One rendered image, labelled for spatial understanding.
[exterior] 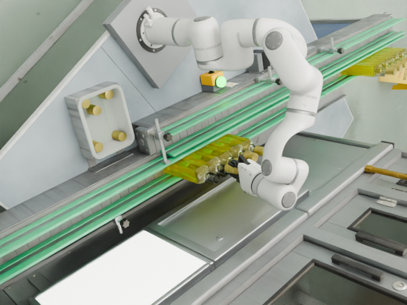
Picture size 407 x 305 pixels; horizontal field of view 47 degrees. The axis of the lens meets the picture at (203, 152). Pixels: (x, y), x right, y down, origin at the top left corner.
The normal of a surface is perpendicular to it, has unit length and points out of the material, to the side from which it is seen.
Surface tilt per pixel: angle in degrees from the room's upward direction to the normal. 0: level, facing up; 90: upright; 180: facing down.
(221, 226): 90
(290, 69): 75
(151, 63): 3
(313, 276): 90
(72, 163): 0
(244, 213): 90
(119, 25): 3
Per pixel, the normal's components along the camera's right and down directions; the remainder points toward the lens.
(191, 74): 0.68, 0.18
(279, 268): -0.18, -0.90
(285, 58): -0.45, -0.08
